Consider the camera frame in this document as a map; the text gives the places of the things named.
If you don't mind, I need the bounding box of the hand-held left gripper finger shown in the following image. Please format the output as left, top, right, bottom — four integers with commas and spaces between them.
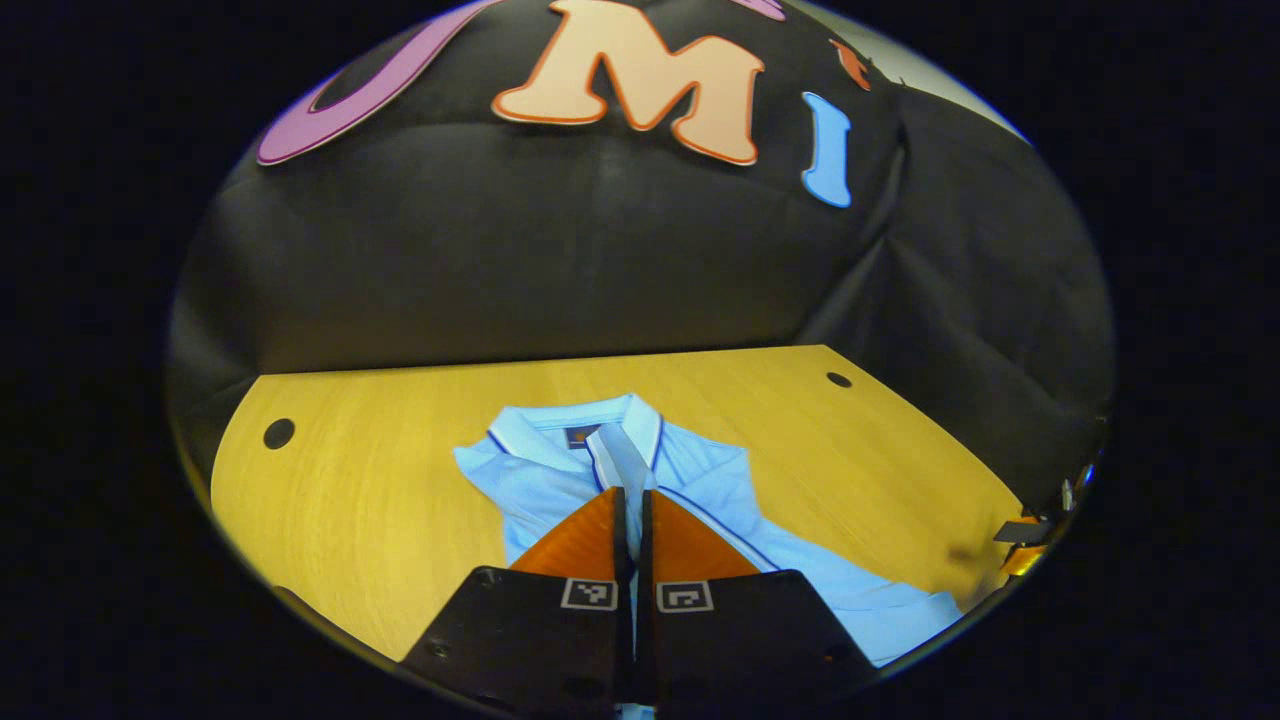
400, 487, 634, 717
636, 489, 879, 717

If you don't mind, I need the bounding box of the light blue T-shirt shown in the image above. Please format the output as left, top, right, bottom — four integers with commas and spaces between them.
453, 393, 966, 720

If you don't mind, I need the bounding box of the black backdrop cloth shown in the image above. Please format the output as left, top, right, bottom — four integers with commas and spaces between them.
167, 0, 1116, 501

